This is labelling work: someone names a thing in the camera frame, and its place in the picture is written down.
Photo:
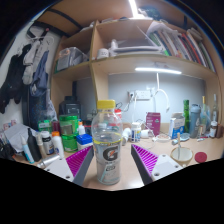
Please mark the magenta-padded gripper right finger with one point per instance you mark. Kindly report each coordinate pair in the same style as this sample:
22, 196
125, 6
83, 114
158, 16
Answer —
146, 160

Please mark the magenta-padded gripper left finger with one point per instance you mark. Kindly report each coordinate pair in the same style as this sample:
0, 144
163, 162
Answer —
78, 160

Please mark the clear yellow-capped drink bottle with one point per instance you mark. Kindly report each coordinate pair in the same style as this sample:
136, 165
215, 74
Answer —
107, 156

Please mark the blue-lidded white box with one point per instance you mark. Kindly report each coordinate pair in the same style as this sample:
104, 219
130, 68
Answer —
84, 140

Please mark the white bottle orange cap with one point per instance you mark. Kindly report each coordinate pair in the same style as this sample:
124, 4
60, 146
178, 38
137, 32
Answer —
57, 145

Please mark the white power adapter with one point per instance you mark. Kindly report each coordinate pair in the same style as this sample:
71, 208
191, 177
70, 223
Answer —
145, 134

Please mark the white pill bottle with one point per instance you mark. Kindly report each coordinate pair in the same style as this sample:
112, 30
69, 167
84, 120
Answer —
136, 132

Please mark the silver tube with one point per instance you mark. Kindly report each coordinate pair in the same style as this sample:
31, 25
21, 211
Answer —
48, 161

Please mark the small white orange-capped bottle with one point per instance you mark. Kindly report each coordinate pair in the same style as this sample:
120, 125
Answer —
81, 129

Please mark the wooden stirring stick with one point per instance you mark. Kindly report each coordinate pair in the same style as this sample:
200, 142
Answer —
179, 143

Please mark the magenta carton box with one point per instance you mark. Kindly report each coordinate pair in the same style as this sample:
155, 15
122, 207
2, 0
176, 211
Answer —
153, 124

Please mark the white and blue carton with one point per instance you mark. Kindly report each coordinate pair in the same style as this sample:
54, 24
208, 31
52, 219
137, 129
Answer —
176, 126

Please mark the black squeeze bottle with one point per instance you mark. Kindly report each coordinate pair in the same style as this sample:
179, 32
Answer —
34, 146

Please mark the black box appliance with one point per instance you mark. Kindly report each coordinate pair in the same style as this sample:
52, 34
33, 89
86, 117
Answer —
69, 108

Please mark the white tube blue cap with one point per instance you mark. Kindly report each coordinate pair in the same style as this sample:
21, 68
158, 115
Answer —
26, 150

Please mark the red and white container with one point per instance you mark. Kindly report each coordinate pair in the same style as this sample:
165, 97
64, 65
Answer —
118, 114

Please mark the flat round red coaster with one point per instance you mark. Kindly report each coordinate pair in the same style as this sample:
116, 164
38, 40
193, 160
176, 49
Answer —
201, 157

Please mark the tall green bottle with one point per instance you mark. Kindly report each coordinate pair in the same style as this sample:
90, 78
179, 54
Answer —
186, 115

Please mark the grey shaker bottle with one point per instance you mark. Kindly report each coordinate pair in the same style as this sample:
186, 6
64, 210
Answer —
195, 120

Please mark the clear glass bottle white cap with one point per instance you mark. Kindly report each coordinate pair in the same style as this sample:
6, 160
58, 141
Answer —
215, 108

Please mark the white LED light bar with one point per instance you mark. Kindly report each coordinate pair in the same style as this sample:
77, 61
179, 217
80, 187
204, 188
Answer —
158, 70

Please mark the wooden shelf unit with books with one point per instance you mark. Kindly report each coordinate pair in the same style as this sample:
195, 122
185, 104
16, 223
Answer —
100, 65

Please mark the ceiling light strip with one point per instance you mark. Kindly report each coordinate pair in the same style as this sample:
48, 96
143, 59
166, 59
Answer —
133, 7

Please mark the white wall power outlet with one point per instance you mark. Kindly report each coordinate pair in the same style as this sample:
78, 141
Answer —
142, 95

